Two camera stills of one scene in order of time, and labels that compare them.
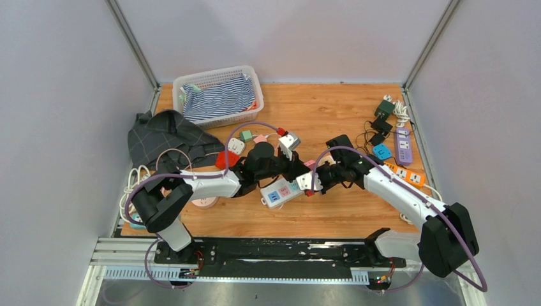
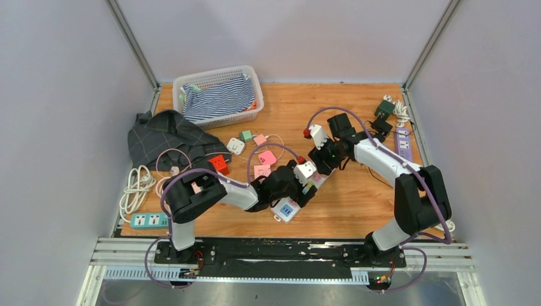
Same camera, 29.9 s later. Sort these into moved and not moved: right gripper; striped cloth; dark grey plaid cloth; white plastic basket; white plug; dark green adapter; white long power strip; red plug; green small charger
Moved: red plug; white long power strip; right gripper
Not moved: white plug; dark grey plaid cloth; white plastic basket; dark green adapter; striped cloth; green small charger
